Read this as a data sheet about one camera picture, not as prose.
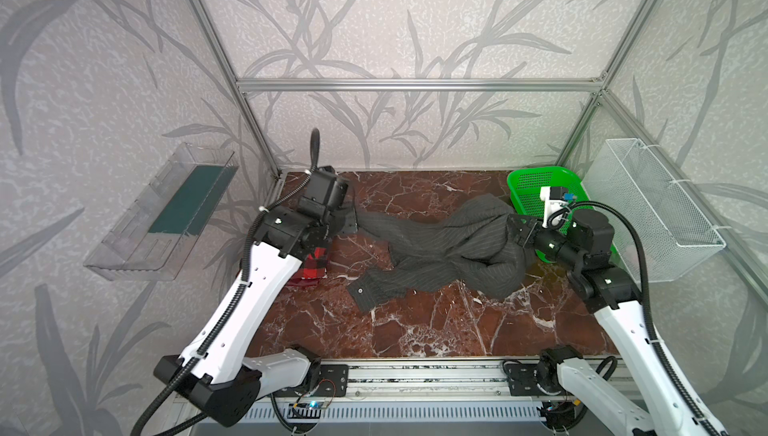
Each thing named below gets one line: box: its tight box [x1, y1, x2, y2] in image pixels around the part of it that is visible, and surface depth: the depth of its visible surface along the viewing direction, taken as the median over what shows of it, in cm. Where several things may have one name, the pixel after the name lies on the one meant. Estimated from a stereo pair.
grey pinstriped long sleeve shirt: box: [347, 194, 535, 312], surface depth 81 cm
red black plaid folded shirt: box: [288, 247, 328, 287], surface depth 90 cm
